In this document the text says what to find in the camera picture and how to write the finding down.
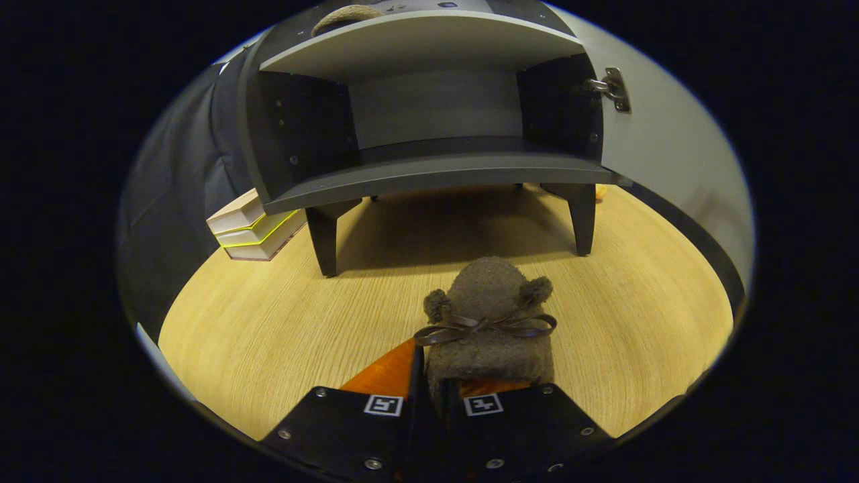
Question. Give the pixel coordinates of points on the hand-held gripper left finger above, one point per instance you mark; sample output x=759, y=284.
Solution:
x=342, y=433

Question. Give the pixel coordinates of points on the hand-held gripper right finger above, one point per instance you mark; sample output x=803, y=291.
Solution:
x=523, y=429

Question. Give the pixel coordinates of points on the brown fuzzy shoe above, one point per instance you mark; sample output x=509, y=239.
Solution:
x=342, y=15
x=490, y=355

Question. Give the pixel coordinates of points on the dark grey shoe cabinet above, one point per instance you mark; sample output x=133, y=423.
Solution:
x=436, y=171

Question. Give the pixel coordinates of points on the silver door hinge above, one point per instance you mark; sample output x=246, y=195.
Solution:
x=616, y=87

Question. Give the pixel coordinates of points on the yellow edged book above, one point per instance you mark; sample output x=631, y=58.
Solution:
x=251, y=236

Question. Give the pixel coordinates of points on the black backdrop cloth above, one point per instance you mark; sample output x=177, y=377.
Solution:
x=168, y=201

